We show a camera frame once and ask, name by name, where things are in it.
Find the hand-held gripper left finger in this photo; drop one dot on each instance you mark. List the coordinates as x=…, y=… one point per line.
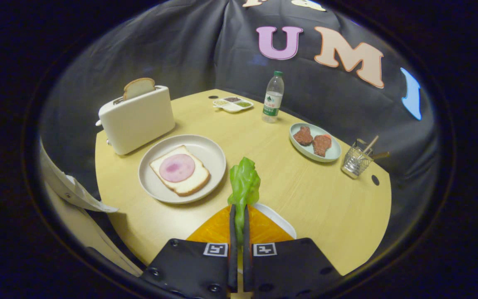
x=233, y=265

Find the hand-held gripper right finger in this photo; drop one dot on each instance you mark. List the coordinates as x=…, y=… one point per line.
x=247, y=265

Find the green lettuce leaf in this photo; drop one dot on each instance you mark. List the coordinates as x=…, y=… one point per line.
x=245, y=182

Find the plain toast bread slice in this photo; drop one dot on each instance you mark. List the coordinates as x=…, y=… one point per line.
x=139, y=88

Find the white round plate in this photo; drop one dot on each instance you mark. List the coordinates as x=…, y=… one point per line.
x=276, y=218

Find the bread slice under ham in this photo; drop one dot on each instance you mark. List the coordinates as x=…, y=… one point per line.
x=193, y=180

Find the pink ham slice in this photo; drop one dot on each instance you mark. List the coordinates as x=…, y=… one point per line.
x=176, y=168

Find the beige round plate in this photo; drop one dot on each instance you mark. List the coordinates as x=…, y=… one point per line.
x=206, y=153

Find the pale blue plate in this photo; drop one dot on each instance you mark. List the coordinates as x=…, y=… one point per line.
x=333, y=151

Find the white divided grain tray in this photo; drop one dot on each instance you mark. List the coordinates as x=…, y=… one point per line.
x=232, y=108

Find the clear plastic water bottle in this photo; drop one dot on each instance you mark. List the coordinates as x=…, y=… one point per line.
x=273, y=104

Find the white toaster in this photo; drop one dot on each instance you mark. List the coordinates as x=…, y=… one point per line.
x=139, y=120

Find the light wooden utensil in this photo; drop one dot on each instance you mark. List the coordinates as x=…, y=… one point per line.
x=371, y=143

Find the brown wooden utensil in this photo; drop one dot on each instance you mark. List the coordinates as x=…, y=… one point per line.
x=382, y=155

